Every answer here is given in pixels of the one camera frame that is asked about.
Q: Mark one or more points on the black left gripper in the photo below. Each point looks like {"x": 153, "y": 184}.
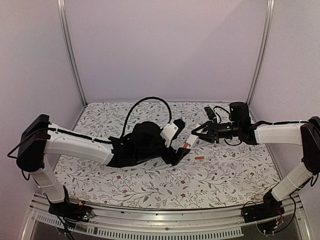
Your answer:
{"x": 178, "y": 156}

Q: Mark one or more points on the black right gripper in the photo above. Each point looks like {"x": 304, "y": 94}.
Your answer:
{"x": 215, "y": 130}

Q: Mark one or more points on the white remote control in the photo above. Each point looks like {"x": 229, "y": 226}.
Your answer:
{"x": 191, "y": 140}

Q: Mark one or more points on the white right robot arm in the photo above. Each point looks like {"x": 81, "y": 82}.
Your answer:
{"x": 302, "y": 133}

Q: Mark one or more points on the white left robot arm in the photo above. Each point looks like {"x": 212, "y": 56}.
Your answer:
{"x": 41, "y": 138}

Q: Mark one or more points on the floral patterned table mat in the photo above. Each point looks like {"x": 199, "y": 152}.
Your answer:
{"x": 231, "y": 173}

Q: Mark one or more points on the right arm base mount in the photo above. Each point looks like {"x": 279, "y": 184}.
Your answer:
{"x": 269, "y": 208}

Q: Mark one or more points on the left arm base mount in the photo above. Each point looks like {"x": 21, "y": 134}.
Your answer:
{"x": 71, "y": 212}

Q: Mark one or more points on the right aluminium frame post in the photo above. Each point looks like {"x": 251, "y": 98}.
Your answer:
{"x": 262, "y": 50}

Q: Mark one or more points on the aluminium frame post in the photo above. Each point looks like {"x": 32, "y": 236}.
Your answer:
{"x": 262, "y": 50}
{"x": 61, "y": 6}

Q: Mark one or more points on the front aluminium rail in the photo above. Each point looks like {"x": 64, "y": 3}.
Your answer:
{"x": 126, "y": 223}

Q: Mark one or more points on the left aluminium frame post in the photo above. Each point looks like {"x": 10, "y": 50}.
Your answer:
{"x": 61, "y": 6}

